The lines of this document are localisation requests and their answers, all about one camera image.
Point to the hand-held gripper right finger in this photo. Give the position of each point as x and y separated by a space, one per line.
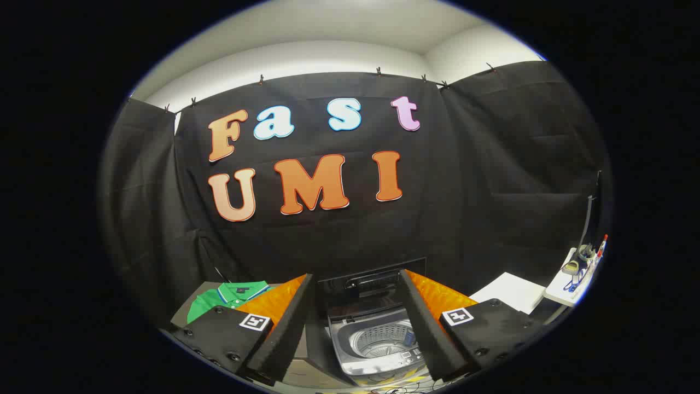
424 328

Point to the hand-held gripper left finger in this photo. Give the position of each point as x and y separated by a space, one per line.
284 328

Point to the grey washing machine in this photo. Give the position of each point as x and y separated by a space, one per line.
377 339

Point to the green polo shirt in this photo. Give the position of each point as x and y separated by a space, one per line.
210 303

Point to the grey side table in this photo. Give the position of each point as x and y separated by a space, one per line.
182 316

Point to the black backdrop cloth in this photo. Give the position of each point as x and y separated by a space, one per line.
465 191

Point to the blue scissors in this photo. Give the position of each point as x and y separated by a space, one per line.
573 285

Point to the red and blue pen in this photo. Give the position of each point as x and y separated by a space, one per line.
602 245

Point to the row of black clips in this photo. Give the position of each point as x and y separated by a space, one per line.
378 71

